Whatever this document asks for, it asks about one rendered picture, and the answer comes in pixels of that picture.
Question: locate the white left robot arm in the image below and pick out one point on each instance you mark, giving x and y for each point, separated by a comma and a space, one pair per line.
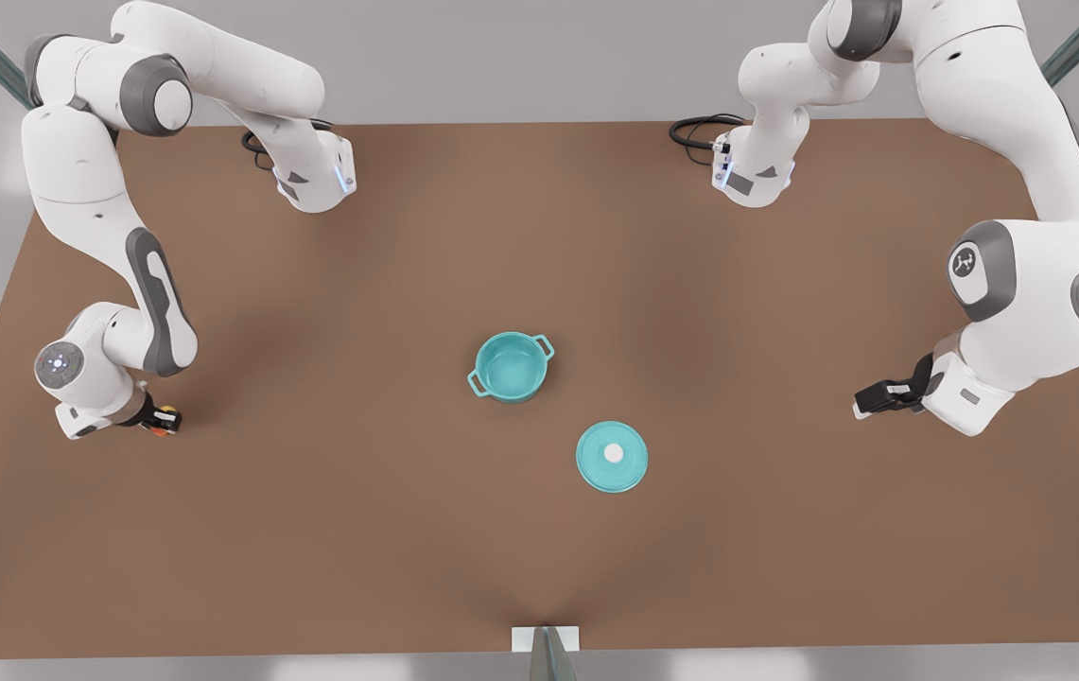
1002, 123

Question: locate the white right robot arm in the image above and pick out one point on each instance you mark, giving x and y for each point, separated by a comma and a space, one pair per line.
76, 180

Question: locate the teal lid with white knob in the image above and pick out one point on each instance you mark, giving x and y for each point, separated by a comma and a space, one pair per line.
612, 457

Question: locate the silver frame post with foot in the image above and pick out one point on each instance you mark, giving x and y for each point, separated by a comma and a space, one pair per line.
548, 653

